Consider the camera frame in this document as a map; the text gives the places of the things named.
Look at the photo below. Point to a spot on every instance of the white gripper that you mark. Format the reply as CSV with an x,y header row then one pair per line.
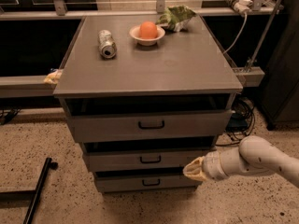
x,y
213,166

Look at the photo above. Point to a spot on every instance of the grey drawer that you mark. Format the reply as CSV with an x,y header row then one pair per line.
x,y
143,159
89,129
144,182

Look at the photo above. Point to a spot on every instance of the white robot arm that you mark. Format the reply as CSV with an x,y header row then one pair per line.
x,y
254,156

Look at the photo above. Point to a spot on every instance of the grey top drawer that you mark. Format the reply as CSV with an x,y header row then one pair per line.
x,y
89,129

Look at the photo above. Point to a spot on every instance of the grey bottom drawer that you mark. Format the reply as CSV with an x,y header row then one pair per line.
x,y
144,182

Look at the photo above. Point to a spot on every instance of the grey drawer cabinet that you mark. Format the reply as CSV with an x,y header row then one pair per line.
x,y
183,72

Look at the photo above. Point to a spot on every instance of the dark cabinet at right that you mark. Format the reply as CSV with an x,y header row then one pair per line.
x,y
278,94

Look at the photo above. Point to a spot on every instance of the orange fruit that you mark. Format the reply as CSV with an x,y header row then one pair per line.
x,y
148,30

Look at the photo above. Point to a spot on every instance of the small white bowl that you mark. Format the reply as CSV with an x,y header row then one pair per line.
x,y
135,35

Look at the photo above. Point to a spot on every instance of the crushed silver soda can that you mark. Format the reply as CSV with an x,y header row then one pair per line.
x,y
107,45

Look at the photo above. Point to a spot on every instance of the green chip bag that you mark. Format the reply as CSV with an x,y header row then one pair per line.
x,y
176,18

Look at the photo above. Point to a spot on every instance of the yellow sponge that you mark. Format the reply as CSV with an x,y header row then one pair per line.
x,y
53,78

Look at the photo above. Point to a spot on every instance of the white power strip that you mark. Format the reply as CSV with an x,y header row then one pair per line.
x,y
242,7

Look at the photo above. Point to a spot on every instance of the grey metal rail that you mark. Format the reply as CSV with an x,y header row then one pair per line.
x,y
27,86

